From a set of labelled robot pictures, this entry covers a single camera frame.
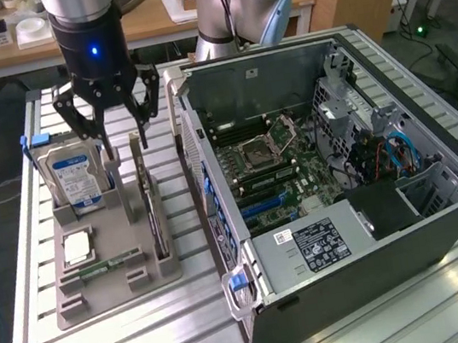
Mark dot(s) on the blue case latch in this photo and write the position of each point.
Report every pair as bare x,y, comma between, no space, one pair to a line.
237,283

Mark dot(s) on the CPU socket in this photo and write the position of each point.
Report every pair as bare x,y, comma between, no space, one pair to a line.
258,154

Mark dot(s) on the flat white box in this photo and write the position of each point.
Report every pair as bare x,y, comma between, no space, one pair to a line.
37,41

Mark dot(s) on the white paper stack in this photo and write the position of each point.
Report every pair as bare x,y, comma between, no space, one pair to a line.
179,8

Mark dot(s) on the grey parts rack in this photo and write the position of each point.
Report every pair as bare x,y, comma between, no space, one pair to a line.
114,296

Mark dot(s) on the open black PC case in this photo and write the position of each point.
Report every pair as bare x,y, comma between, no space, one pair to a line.
359,290

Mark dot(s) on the grey power supply unit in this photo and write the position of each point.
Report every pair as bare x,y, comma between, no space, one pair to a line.
278,267

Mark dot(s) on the green motherboard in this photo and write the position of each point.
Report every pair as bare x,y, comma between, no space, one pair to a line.
299,178

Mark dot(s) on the silver CPU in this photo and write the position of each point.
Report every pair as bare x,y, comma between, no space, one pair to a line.
77,248

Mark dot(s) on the blue disk caddy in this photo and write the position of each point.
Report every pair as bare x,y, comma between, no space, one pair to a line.
40,140

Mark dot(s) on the beige tape roll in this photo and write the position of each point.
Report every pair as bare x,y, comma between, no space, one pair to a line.
9,1

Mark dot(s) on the silver hard disk blue label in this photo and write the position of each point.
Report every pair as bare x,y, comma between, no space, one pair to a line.
70,178

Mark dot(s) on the perforated metal disk bay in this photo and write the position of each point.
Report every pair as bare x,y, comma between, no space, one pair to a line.
340,120

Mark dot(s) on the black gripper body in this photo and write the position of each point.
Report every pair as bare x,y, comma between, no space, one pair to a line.
94,49

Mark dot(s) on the grey sheet metal bay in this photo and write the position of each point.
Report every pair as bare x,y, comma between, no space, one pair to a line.
430,189

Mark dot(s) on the wooden desk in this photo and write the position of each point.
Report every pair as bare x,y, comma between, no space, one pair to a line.
154,18

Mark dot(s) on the long expansion slot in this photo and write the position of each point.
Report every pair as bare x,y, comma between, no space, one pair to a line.
259,202
266,211

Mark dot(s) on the metal socket cover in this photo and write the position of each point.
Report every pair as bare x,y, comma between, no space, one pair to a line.
288,132

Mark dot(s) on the green graphics card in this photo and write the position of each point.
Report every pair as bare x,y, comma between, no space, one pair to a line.
149,200

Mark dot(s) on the device with green light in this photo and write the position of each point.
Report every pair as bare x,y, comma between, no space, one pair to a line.
420,30

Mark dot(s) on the green RAM stick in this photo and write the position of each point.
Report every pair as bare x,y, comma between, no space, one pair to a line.
267,182
105,266

